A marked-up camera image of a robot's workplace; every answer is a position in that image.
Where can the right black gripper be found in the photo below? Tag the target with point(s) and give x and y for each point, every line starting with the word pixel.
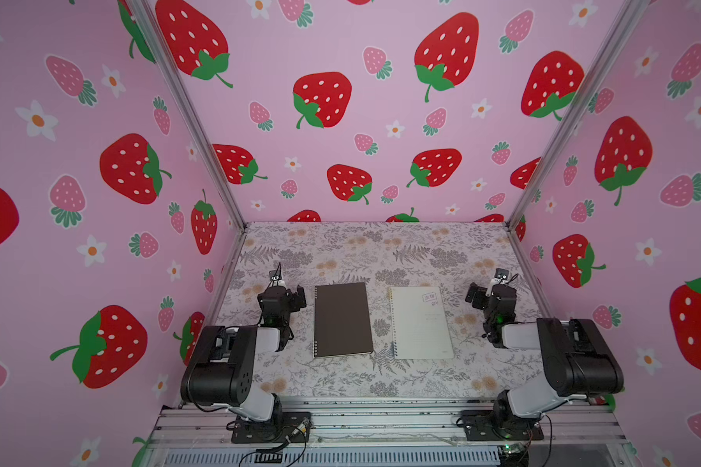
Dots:
pixel 498 318

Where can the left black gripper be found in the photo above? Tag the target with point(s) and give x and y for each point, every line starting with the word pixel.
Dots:
pixel 294 304

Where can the white spiral notebook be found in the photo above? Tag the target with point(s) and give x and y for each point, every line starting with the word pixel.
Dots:
pixel 420 329

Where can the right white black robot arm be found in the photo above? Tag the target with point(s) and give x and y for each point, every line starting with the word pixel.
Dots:
pixel 576 360

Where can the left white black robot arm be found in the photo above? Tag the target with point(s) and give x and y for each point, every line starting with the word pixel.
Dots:
pixel 220 373

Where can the dark brown spiral notebook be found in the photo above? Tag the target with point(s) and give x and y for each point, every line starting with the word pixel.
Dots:
pixel 342 320

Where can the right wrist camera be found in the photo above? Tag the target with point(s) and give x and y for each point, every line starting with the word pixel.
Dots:
pixel 501 276

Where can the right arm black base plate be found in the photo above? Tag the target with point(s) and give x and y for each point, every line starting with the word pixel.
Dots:
pixel 485 426

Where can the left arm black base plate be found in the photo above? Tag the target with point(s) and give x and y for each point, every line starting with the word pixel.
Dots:
pixel 289 426

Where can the aluminium frame rail base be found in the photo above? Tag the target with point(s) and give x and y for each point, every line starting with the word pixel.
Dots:
pixel 393 432

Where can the left aluminium corner post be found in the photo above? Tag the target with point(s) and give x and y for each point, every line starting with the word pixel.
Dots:
pixel 152 33

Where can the aluminium corner post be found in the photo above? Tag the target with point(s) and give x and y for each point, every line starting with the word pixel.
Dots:
pixel 620 32
pixel 152 33

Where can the right aluminium corner post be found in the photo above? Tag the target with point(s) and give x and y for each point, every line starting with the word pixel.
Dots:
pixel 620 32

